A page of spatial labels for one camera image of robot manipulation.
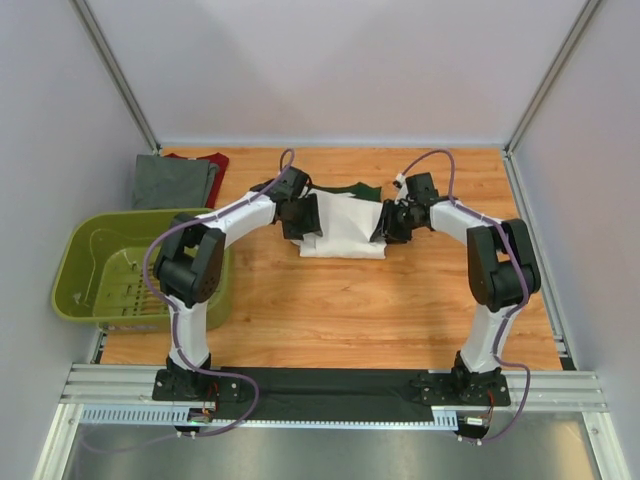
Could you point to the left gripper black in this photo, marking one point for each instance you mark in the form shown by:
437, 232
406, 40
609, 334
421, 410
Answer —
311, 224

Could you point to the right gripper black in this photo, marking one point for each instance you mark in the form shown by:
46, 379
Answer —
386, 229

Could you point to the white and green t-shirt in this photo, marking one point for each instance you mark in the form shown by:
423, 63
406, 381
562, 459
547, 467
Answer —
348, 216

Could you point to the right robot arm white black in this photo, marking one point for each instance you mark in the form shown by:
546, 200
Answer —
502, 272

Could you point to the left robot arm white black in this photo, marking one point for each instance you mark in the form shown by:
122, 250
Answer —
189, 269

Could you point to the folded red t-shirt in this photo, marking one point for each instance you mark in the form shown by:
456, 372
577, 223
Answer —
218, 164

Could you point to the folded grey t-shirt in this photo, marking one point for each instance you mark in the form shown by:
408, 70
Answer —
171, 183

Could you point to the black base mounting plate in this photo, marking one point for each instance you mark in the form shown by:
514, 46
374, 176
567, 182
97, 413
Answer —
351, 394

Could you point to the green plastic basket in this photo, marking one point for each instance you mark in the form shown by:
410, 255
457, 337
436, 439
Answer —
100, 280

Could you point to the slotted grey cable duct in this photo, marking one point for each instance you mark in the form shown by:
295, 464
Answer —
183, 416

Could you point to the right aluminium frame post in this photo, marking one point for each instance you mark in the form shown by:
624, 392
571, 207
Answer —
566, 50

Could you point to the aluminium frame post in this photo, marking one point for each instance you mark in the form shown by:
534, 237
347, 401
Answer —
566, 50
97, 37

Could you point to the left aluminium frame post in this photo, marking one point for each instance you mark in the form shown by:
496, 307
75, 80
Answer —
97, 37

